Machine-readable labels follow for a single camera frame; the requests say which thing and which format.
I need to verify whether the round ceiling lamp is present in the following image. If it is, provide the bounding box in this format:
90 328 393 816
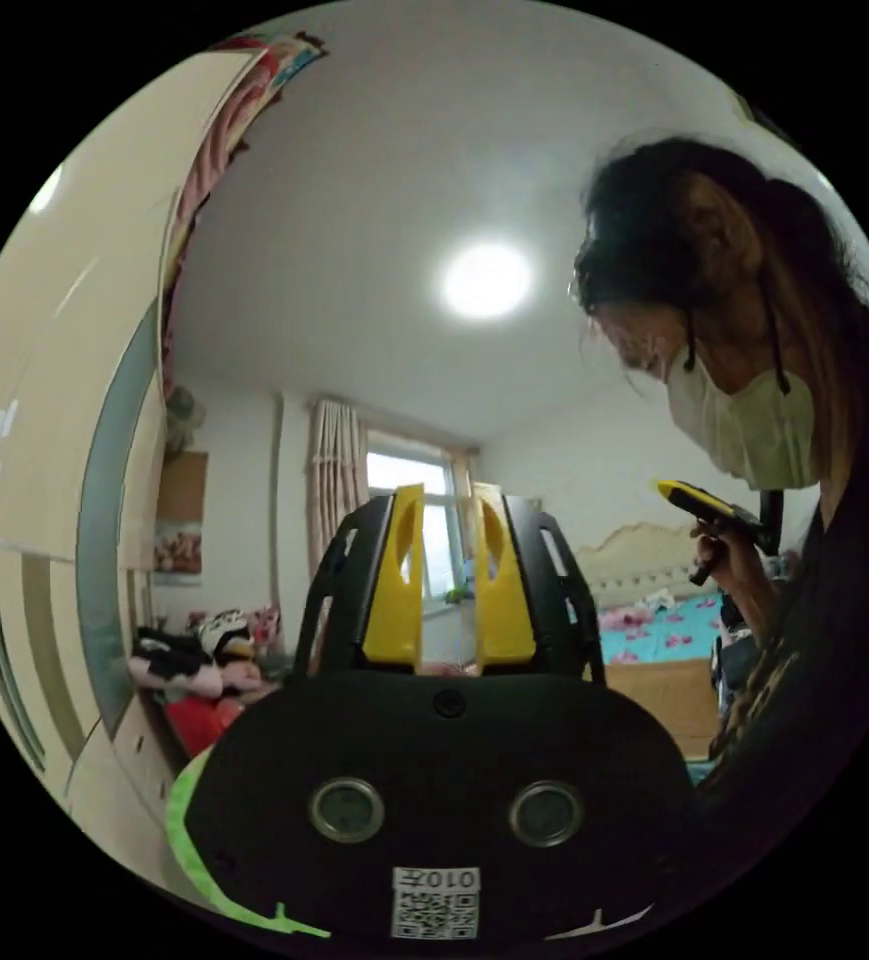
439 241 534 322

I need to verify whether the window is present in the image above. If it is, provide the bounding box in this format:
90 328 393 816
364 448 474 605

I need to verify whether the beige curtain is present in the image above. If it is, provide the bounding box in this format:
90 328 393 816
304 395 369 560

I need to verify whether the person's body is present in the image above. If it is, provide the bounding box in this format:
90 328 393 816
568 134 869 871

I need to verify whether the person's right forearm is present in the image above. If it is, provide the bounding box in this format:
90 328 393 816
724 573 789 655

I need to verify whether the bed with flowered blue sheet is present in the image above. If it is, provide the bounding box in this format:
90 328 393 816
574 520 739 760

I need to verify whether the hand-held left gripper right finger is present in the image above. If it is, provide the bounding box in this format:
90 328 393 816
471 482 537 672

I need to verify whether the pile of clothes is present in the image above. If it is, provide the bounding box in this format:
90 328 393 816
128 605 287 700

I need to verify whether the person's right hand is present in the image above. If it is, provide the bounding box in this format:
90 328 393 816
690 523 767 601

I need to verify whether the cream wardrobe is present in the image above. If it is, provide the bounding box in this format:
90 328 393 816
0 46 274 898

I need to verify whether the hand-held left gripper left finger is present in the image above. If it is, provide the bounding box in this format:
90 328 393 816
361 483 426 670

